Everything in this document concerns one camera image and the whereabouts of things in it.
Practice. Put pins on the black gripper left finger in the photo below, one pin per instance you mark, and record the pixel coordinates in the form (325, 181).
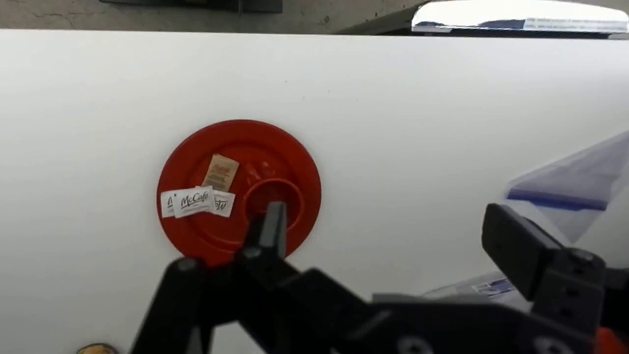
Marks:
(262, 287)

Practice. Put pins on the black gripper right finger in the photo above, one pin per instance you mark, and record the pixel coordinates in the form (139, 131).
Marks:
(524, 251)

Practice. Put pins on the red ceramic cup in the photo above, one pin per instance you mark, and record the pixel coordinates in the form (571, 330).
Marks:
(296, 196)

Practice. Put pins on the red speckled plate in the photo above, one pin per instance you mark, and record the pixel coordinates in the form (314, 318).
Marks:
(198, 143)

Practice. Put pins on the white paper with blue print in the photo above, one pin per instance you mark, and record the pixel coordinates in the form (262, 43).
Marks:
(483, 287)

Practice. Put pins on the clear plastic zip bag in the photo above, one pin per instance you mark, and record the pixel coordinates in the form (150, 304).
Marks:
(577, 183)

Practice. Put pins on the white printed logo packet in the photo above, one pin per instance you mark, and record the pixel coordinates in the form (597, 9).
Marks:
(196, 200)

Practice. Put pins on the brown sugar packet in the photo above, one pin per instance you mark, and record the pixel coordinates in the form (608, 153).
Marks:
(221, 171)

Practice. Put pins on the round brass disc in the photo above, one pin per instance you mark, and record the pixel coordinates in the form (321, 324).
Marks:
(97, 348)

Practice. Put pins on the white book with blue stripe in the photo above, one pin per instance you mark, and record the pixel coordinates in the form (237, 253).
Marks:
(512, 15)

